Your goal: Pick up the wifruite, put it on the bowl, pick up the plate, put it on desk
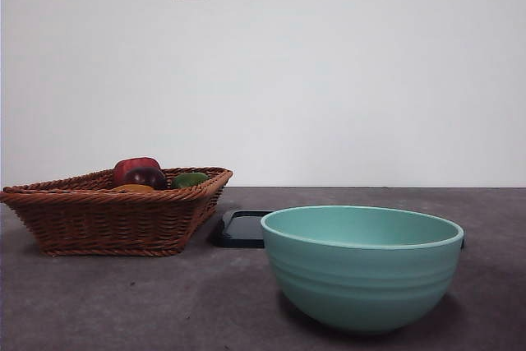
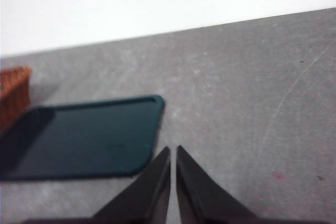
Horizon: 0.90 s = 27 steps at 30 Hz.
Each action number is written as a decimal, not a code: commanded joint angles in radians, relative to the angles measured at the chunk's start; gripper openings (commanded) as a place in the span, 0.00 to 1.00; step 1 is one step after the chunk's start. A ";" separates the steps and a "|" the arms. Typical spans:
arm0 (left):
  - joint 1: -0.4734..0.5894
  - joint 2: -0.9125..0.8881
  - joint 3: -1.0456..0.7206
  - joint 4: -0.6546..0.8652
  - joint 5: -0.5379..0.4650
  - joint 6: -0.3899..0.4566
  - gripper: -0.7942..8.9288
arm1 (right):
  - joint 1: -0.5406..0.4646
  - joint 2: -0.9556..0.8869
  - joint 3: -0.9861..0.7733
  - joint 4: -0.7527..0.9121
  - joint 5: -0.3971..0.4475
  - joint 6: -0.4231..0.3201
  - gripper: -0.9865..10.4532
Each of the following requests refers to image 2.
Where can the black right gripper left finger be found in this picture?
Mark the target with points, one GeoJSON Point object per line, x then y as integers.
{"type": "Point", "coordinates": [147, 197]}

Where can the dark green rectangular tray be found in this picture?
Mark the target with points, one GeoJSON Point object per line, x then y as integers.
{"type": "Point", "coordinates": [84, 140]}

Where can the brown wicker basket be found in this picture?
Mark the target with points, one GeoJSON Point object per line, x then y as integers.
{"type": "Point", "coordinates": [13, 90]}

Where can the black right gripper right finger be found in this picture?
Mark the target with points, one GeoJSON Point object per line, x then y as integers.
{"type": "Point", "coordinates": [199, 197]}

